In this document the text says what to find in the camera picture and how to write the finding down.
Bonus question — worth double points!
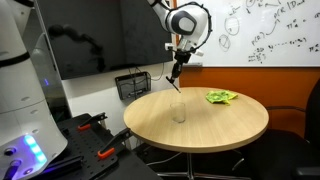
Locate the black perforated mounting board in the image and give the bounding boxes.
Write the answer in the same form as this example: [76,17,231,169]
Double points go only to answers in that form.
[29,113,163,180]

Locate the clear plastic cup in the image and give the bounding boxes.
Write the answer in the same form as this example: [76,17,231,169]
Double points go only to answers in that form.
[169,101,187,124]

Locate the green crumpled cloth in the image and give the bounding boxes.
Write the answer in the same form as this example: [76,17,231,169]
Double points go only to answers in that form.
[204,89,239,106]

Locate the whiteboard with writing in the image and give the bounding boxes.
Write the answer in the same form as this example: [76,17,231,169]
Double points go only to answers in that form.
[175,0,320,68]

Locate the black clamp with orange tip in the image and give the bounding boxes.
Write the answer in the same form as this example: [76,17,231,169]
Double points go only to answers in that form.
[97,127,133,160]
[77,112,108,132]

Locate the white machine with blue lights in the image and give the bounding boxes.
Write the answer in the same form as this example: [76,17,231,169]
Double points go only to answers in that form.
[0,0,69,180]

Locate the black wall television screen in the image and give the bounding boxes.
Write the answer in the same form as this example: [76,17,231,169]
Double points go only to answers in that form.
[34,0,174,81]

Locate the chrome table pedestal base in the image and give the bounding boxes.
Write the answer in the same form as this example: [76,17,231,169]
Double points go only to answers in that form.
[155,151,246,180]

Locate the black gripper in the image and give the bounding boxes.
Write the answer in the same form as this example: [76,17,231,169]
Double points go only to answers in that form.
[165,49,193,85]

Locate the white floor cable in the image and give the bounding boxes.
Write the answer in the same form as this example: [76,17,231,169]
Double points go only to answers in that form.
[145,151,183,167]

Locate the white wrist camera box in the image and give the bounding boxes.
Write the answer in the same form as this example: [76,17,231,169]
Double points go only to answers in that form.
[164,42,176,52]

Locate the black cable on robot arm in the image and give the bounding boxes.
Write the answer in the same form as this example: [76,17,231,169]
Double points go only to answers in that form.
[181,1,214,54]

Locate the black office chair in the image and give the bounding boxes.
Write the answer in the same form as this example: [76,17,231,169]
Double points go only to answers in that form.
[244,78,320,180]

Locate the black wire wall basket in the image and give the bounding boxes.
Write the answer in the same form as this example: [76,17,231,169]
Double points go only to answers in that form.
[114,71,152,101]

